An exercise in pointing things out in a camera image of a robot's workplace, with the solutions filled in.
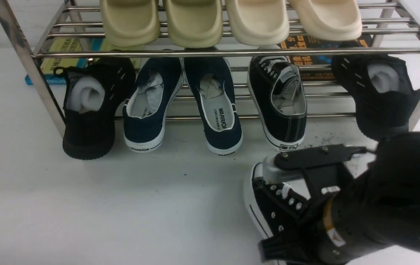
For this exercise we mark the cream slipper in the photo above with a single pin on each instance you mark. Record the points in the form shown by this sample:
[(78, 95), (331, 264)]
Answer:
[(335, 20), (258, 22)]

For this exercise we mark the black knit sneaker right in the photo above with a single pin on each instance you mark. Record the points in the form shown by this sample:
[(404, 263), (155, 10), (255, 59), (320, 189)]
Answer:
[(382, 91)]

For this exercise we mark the olive green slipper right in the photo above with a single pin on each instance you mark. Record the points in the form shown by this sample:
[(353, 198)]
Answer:
[(194, 24)]

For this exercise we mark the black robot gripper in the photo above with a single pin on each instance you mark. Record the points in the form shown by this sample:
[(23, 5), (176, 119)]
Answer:
[(327, 228)]

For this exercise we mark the cream slipper left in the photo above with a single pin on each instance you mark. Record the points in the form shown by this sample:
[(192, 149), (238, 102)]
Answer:
[(258, 22)]

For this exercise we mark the cream slipper right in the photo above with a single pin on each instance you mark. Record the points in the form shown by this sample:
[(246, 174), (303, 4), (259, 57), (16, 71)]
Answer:
[(335, 20)]

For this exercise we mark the stainless steel shoe rack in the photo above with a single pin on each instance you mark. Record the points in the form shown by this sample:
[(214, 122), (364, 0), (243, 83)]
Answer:
[(68, 15)]

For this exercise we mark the black orange book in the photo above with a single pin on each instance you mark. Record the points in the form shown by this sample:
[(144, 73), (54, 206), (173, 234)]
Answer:
[(312, 67)]

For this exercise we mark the black lace-up sneaker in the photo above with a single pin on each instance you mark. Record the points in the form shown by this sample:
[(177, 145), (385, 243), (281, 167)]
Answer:
[(273, 208), (276, 88)]

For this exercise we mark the navy canvas shoe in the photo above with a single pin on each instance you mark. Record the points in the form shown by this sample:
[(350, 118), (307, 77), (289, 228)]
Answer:
[(145, 109), (210, 81)]

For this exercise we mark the yellow green book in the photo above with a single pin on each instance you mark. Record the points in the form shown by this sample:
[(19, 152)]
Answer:
[(49, 65)]

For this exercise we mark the olive green slipper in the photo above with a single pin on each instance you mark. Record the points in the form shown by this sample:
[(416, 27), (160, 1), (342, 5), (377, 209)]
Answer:
[(194, 24), (130, 22)]

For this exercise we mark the navy canvas shoe right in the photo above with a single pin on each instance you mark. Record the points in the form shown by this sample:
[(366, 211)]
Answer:
[(210, 81)]

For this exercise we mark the olive green slipper left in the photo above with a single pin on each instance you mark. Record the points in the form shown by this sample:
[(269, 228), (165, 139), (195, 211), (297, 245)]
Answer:
[(130, 22)]

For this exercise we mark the black knit sneaker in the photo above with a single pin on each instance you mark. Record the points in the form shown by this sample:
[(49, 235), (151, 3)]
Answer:
[(382, 91), (91, 100)]

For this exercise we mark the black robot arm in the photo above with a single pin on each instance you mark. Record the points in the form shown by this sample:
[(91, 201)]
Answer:
[(391, 204)]

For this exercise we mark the navy canvas shoe left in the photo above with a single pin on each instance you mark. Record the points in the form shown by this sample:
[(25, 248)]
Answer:
[(145, 109)]

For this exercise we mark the black knit sneaker left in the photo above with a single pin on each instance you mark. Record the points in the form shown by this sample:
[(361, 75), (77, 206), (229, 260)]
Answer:
[(91, 100)]

